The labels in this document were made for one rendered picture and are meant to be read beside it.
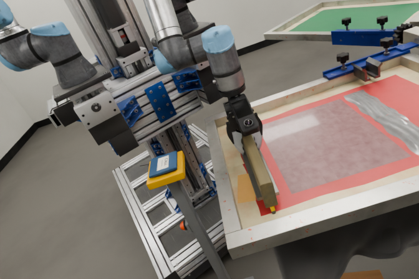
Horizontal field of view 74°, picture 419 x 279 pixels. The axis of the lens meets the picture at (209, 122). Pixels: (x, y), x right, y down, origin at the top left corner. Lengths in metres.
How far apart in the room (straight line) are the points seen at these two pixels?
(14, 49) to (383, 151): 1.23
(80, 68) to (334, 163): 0.94
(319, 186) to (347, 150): 0.15
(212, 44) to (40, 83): 4.71
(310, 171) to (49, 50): 0.97
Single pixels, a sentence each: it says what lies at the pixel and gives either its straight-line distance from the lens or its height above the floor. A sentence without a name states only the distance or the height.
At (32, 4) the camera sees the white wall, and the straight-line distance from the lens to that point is 4.94.
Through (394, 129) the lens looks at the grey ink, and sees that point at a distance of 0.91.
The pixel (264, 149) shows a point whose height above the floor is 0.95.
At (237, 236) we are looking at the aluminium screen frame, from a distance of 0.65.
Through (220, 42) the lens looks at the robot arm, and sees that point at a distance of 0.68.
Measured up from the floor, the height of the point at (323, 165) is 0.95.
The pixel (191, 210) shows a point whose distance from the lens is 1.11.
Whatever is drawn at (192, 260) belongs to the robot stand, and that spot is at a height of 0.21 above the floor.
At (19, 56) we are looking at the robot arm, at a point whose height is 1.42.
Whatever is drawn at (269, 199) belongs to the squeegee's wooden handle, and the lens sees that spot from 0.68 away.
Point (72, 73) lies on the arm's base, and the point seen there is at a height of 1.30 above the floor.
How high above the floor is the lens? 1.50
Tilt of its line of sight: 29 degrees down
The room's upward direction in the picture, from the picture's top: 21 degrees counter-clockwise
